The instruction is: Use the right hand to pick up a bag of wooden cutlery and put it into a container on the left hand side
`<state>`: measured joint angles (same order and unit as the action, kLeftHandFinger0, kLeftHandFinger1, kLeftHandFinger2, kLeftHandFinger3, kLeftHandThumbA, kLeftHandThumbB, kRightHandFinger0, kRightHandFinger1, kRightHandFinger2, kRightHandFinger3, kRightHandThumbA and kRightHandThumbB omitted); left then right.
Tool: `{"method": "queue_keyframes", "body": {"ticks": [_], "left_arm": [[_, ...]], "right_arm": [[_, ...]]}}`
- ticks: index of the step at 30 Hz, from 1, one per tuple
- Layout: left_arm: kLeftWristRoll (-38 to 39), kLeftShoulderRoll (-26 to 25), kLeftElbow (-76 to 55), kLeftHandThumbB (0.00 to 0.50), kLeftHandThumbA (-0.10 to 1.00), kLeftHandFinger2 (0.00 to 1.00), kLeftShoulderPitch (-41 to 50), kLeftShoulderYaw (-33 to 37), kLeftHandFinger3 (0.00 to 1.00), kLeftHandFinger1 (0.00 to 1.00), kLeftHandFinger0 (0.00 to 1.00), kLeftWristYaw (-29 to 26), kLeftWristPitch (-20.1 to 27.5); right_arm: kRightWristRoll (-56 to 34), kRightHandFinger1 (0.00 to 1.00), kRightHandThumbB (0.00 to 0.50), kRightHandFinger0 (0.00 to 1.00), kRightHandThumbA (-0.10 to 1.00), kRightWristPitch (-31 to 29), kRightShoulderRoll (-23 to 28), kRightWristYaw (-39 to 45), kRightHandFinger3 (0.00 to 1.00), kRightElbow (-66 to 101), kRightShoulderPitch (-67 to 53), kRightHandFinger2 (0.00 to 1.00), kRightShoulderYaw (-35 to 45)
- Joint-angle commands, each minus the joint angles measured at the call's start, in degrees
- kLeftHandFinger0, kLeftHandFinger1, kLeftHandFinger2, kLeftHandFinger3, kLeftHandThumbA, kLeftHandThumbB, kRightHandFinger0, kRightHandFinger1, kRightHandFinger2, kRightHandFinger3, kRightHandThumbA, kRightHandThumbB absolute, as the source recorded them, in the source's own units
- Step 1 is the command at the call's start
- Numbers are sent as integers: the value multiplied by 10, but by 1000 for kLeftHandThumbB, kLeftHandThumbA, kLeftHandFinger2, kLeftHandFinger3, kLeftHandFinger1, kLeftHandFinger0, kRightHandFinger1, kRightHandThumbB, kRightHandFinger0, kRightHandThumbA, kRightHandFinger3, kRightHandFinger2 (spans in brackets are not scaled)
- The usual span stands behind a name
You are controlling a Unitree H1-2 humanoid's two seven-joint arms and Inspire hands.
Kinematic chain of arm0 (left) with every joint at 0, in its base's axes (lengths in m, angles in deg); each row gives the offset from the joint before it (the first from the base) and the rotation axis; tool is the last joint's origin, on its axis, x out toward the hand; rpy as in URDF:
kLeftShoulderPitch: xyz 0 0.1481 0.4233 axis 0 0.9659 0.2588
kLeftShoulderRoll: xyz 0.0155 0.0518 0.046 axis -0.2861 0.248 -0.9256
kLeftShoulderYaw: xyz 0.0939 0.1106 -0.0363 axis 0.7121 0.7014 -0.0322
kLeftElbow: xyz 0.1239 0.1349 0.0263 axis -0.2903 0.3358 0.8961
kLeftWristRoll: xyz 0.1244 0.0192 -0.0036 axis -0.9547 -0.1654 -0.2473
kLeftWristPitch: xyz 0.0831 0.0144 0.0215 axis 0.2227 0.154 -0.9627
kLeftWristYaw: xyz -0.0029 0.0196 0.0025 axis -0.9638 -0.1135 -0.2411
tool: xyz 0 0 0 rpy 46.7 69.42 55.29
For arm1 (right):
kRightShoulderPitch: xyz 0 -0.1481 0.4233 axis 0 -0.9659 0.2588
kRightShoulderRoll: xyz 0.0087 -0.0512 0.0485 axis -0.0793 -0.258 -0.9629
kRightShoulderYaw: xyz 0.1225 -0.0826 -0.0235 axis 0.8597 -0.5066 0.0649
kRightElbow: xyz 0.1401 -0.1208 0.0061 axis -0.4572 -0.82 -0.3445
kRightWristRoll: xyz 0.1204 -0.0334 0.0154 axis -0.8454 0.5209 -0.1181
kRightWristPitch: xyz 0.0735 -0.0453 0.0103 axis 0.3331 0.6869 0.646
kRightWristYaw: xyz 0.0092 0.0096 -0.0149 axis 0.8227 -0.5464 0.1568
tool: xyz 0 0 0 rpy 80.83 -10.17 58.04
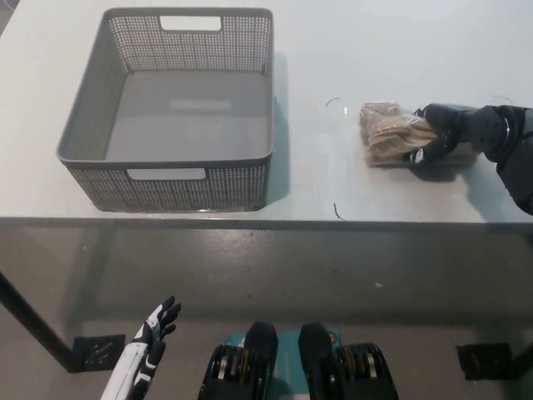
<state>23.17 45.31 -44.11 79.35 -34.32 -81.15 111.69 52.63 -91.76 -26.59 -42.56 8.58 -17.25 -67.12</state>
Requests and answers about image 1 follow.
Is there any black teal robot body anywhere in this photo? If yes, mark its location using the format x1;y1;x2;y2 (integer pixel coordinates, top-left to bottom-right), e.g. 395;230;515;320
197;321;397;400

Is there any grey perforated plastic basket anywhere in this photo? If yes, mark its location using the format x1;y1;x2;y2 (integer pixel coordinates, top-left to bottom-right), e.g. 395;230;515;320
54;7;276;213

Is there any black table foot plate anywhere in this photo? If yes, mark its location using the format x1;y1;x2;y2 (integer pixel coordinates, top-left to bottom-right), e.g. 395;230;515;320
455;342;514;381
72;333;127;373

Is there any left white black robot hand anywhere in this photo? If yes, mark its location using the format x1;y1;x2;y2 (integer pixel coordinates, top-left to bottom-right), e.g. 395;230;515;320
102;295;182;400

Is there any black metal table leg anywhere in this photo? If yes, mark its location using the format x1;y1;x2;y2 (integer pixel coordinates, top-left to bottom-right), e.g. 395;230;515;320
0;269;84;373

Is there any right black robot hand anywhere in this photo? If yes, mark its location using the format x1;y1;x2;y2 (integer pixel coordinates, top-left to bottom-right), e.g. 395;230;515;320
406;102;511;168

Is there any bag of wooden cutlery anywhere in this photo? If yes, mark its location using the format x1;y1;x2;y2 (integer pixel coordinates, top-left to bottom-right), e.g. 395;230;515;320
358;102;478;169

